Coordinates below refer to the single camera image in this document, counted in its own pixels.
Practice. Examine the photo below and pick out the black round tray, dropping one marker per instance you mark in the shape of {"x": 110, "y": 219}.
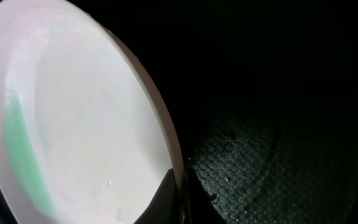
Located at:
{"x": 263, "y": 96}

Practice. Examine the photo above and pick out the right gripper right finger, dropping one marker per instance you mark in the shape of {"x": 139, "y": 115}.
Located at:
{"x": 197, "y": 205}

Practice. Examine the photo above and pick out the white plate top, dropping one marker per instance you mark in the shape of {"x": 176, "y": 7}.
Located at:
{"x": 85, "y": 136}

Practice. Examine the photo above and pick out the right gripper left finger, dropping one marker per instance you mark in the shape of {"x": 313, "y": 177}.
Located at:
{"x": 164, "y": 207}

